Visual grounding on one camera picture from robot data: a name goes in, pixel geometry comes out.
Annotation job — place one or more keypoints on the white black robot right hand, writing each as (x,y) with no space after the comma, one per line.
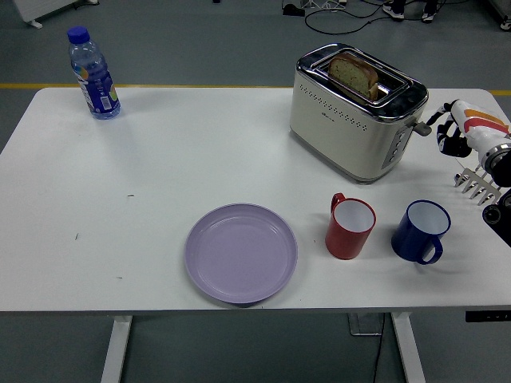
(475,123)

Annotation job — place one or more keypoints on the brown bread slice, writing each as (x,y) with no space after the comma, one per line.
(353,76)

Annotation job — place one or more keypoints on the cream and chrome toaster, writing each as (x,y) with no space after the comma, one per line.
(343,131)

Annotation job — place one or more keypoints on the purple round plate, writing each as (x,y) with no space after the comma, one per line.
(241,255)

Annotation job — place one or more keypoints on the white paper sheet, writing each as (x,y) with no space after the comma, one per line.
(442,119)

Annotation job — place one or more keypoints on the silver metal toast rack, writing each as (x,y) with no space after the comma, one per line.
(477,187)

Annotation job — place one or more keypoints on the white equipment base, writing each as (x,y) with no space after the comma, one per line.
(506,24)

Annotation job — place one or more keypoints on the person's shoe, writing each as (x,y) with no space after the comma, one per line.
(393,14)
(428,17)

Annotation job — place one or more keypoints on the blue mug white inside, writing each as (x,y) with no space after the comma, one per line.
(411,243)

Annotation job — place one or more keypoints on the red mug white inside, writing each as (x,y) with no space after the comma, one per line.
(343,243)

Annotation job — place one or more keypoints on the black table control panel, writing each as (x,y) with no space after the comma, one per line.
(487,316)

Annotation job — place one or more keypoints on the black floor power box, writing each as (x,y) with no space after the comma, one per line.
(293,10)

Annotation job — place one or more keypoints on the white table leg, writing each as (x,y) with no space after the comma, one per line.
(409,351)
(116,351)

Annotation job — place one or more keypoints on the clear water bottle blue cap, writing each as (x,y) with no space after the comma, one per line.
(96,80)

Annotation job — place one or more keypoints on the white floor heater panel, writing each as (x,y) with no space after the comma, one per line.
(44,8)

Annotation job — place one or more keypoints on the grey metal table bracket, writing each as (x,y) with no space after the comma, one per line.
(363,325)

